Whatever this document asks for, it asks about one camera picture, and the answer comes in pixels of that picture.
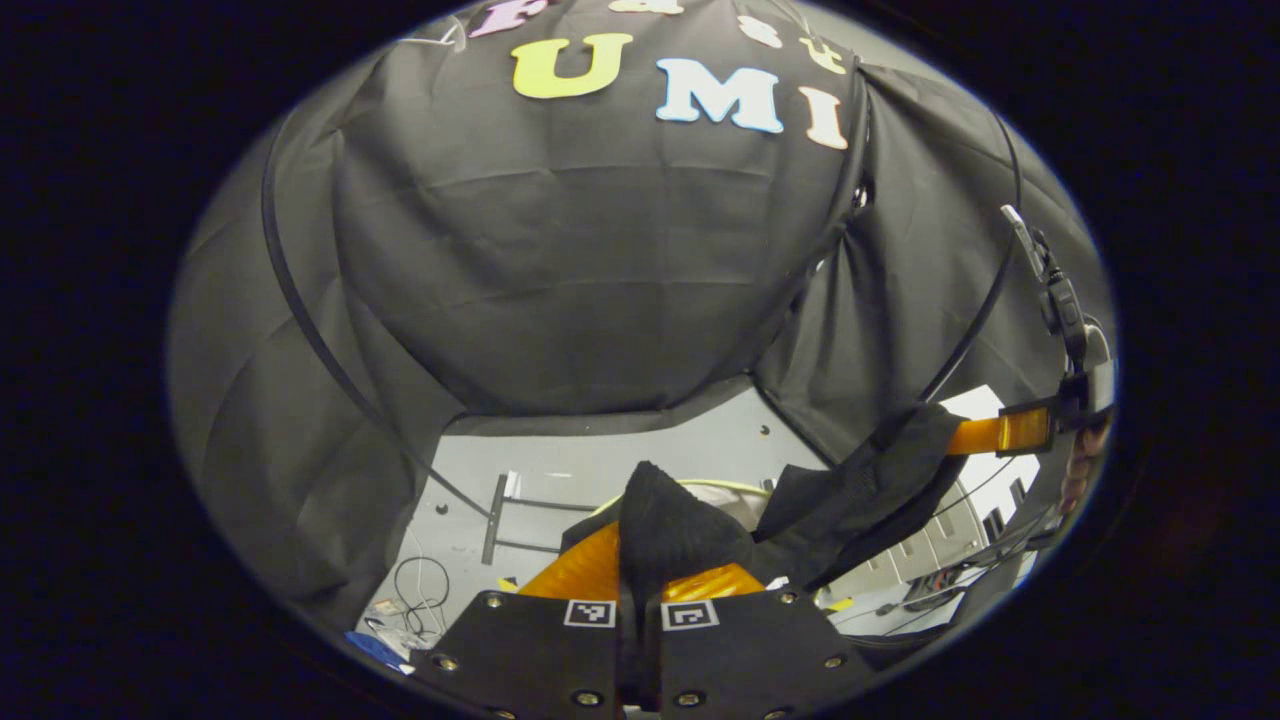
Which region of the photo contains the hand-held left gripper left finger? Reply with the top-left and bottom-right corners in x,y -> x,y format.
410,520 -> 641,719

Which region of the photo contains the blue plastic item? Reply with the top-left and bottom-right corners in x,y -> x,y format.
345,630 -> 413,674

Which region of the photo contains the white drawer cabinet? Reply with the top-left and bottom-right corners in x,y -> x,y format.
820,385 -> 1046,611

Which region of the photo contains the black floor cable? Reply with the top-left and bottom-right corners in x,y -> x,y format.
392,555 -> 453,641

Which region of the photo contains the black knit garment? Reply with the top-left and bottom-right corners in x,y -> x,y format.
560,403 -> 969,641

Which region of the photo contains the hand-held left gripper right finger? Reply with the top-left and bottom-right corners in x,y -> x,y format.
645,562 -> 881,720

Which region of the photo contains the black backdrop cloth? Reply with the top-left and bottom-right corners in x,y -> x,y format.
168,0 -> 1116,631

